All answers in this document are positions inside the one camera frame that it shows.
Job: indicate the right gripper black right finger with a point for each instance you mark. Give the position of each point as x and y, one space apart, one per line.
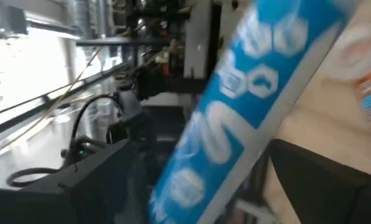
328 199

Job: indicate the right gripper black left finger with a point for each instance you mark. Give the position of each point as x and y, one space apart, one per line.
89 193

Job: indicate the blue silicone sealant tube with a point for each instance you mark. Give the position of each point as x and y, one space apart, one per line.
244 93

